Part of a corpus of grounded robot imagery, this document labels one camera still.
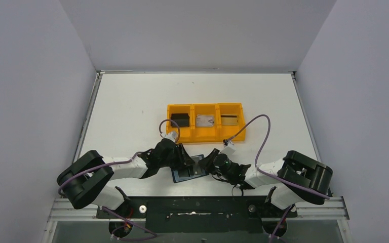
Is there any blue card holder wallet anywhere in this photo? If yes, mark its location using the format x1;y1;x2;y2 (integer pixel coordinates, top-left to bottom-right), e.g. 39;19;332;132
171;154;209;183

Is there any black cards stack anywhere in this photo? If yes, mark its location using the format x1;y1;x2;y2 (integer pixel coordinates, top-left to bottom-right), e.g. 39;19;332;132
170;113;190;128

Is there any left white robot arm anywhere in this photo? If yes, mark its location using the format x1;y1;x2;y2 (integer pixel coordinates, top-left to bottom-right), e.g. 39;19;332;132
57;138;195;216

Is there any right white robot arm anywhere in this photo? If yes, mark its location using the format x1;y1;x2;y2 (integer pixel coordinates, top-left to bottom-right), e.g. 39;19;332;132
199;149;333;216

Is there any silver card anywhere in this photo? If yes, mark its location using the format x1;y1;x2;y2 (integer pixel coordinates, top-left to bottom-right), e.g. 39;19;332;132
195;114;214;127

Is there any orange three-compartment tray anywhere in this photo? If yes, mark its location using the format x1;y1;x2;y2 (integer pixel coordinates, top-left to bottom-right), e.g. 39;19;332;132
166;103;246;143

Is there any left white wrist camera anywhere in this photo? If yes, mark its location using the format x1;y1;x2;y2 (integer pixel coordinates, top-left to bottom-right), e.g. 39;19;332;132
160;131;179;143

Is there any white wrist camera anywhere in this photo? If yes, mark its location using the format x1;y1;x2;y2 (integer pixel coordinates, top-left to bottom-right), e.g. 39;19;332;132
220;139;236;156
160;131;179;143

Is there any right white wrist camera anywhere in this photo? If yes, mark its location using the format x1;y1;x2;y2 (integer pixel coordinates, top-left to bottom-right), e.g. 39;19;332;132
220;139;236;156

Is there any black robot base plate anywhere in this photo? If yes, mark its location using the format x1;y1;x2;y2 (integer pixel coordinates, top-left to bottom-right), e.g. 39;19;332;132
97;196;297;242

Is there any aluminium frame rail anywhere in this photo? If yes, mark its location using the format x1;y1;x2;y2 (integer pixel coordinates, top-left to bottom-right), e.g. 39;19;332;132
43;196;352;242

